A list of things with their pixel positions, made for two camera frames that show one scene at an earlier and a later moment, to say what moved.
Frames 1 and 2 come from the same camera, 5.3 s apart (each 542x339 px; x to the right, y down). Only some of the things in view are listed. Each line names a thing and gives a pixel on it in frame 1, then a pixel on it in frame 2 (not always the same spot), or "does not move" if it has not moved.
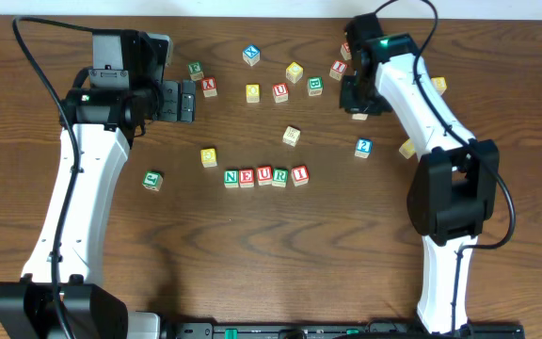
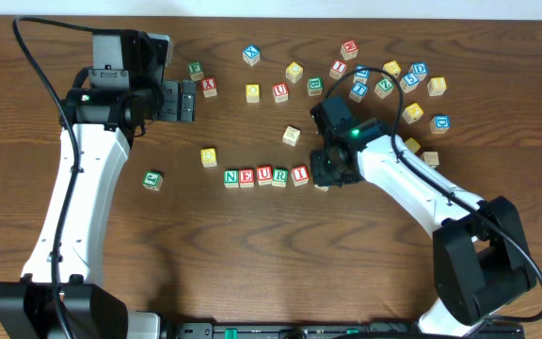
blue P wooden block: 359,116 to 325,188
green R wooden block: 279,177 does not move
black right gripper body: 355,99 to 326,171
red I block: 300,175 does not move
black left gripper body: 171,101 does not move
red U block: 264,175 does not move
